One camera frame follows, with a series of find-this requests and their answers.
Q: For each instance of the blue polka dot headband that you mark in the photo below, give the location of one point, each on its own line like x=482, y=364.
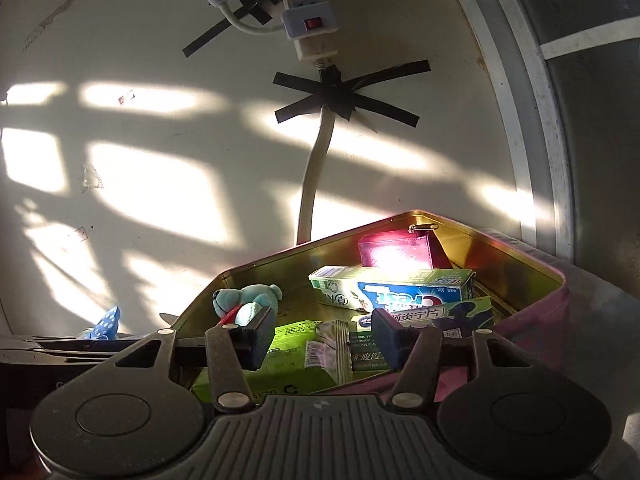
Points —
x=107, y=322

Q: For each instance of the black tape strips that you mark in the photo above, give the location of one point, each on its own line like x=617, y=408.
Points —
x=250, y=10

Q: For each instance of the green medicine box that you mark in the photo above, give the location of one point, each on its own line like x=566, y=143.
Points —
x=465, y=315

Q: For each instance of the green snack packet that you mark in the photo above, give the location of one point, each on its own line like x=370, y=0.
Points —
x=330, y=355

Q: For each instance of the white power strip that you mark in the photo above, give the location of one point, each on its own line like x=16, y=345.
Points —
x=310, y=20

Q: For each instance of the blue green toothpaste box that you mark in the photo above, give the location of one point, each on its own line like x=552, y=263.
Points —
x=400, y=290

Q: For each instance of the bright green box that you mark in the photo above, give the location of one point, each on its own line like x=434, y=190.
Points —
x=290, y=355

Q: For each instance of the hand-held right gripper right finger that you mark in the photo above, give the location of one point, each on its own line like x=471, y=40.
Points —
x=387, y=335

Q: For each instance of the teal plush dog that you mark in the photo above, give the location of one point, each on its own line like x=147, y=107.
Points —
x=250, y=300

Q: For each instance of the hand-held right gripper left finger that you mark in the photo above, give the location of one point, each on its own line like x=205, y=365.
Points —
x=260, y=340

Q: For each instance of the clear tape piece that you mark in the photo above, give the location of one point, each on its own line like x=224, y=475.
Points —
x=92, y=179

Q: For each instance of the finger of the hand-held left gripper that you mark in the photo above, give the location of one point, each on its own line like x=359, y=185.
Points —
x=90, y=346

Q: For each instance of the small wall sticker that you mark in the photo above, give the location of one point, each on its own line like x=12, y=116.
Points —
x=126, y=98

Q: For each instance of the black tape cross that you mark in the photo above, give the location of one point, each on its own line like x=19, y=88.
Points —
x=335, y=92

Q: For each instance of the grey glass door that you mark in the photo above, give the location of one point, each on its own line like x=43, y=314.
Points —
x=600, y=135

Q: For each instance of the pink textured wallet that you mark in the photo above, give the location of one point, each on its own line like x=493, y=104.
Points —
x=400, y=252

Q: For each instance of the pink biscuit tin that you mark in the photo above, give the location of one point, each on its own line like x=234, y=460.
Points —
x=500, y=260

